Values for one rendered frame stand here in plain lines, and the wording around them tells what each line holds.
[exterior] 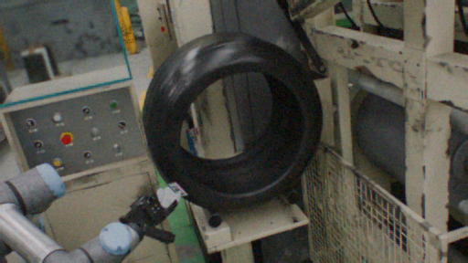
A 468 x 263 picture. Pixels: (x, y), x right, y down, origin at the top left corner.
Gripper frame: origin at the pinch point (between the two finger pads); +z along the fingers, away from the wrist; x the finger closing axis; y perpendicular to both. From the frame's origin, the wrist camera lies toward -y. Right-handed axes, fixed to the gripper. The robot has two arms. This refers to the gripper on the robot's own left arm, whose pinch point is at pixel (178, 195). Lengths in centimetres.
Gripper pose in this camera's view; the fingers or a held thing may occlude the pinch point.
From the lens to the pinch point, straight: 139.2
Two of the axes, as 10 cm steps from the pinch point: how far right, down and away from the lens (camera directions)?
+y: -4.9, -8.3, -2.5
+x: -7.0, 2.1, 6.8
